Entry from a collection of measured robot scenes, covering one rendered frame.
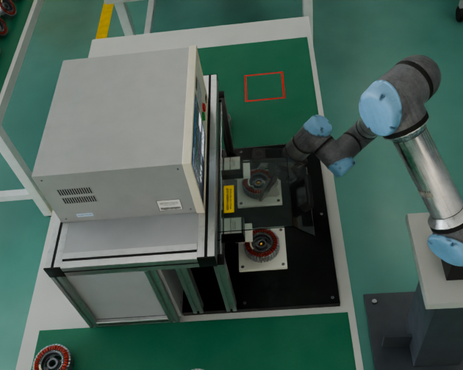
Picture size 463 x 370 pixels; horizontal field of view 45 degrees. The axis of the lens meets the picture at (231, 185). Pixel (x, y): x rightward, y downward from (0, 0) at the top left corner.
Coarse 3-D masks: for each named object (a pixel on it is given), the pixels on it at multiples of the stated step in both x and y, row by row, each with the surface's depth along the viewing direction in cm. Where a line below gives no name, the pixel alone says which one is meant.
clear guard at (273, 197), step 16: (256, 160) 160; (272, 160) 159; (288, 160) 159; (224, 176) 158; (240, 176) 157; (256, 176) 156; (272, 176) 156; (288, 176) 155; (240, 192) 154; (256, 192) 153; (272, 192) 152; (288, 192) 152; (304, 192) 156; (240, 208) 150; (256, 208) 150; (272, 208) 149; (288, 208) 148; (224, 224) 148; (240, 224) 147; (256, 224) 146; (272, 224) 146; (288, 224) 145; (304, 224) 148
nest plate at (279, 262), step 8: (280, 232) 177; (256, 240) 177; (280, 240) 176; (240, 248) 176; (280, 248) 174; (240, 256) 174; (280, 256) 172; (240, 264) 172; (248, 264) 172; (256, 264) 171; (264, 264) 171; (272, 264) 171; (280, 264) 170
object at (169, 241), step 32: (64, 224) 148; (96, 224) 147; (128, 224) 146; (160, 224) 144; (192, 224) 143; (64, 256) 142; (96, 256) 141; (128, 256) 139; (160, 256) 138; (192, 256) 137
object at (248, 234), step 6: (228, 234) 163; (234, 234) 163; (240, 234) 163; (246, 234) 167; (252, 234) 167; (228, 240) 164; (234, 240) 164; (240, 240) 165; (246, 240) 166; (252, 240) 166
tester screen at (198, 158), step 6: (198, 114) 149; (198, 120) 148; (198, 126) 147; (198, 144) 145; (204, 144) 156; (198, 150) 144; (198, 156) 143; (198, 162) 142; (198, 168) 141; (198, 174) 140; (198, 180) 140; (198, 186) 139
